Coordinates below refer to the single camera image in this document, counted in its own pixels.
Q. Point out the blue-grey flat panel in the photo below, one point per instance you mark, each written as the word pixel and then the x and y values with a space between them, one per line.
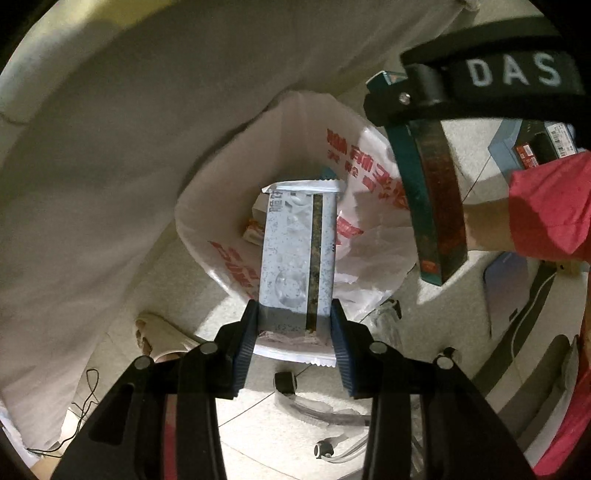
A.
pixel 508 290

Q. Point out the person's right leg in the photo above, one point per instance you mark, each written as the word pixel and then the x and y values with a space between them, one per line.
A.
pixel 487 226

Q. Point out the teal and dark box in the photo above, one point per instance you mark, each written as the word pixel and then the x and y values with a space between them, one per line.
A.
pixel 429 207

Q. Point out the blue storage box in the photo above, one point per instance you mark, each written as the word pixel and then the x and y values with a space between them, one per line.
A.
pixel 501 147

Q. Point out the black box with labels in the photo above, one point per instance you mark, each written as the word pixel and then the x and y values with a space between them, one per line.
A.
pixel 549 143

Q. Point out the grey speckled snack packet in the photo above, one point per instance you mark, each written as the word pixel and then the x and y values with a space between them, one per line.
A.
pixel 286 258

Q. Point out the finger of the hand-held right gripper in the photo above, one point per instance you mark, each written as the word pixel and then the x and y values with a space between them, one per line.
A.
pixel 392 108

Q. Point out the white cardboard box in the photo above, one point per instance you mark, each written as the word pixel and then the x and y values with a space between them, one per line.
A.
pixel 257 210

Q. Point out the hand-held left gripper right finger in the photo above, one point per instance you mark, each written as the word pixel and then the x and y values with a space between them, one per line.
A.
pixel 346 360

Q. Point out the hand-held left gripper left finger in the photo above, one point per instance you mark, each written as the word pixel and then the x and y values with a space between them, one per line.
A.
pixel 244 355

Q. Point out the clear plastic wrapper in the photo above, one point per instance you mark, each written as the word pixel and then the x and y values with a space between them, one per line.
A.
pixel 388 318

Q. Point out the white red-printed plastic bag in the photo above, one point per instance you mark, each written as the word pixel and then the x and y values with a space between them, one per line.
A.
pixel 221 221

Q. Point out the person's left beige sandal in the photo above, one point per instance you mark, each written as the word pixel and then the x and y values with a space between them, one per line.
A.
pixel 159 334

